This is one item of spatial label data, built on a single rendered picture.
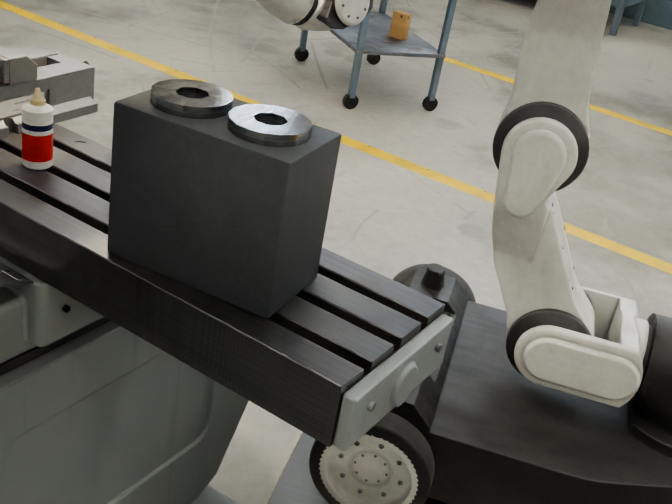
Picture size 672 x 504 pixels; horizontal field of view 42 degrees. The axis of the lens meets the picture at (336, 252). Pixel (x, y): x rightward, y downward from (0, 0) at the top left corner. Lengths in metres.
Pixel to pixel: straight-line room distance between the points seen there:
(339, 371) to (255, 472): 1.26
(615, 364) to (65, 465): 0.87
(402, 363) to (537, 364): 0.56
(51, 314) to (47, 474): 0.30
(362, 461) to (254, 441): 0.81
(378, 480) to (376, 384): 0.56
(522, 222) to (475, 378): 0.34
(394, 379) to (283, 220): 0.21
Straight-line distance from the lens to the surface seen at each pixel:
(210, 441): 1.71
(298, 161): 0.89
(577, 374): 1.50
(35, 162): 1.26
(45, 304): 1.17
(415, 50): 4.63
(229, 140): 0.91
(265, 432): 2.26
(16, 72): 1.36
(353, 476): 1.47
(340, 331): 0.97
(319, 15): 1.40
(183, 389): 1.56
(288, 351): 0.92
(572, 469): 1.47
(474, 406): 1.53
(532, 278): 1.47
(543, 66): 1.35
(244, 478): 2.13
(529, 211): 1.37
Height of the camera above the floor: 1.45
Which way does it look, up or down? 28 degrees down
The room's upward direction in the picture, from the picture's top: 10 degrees clockwise
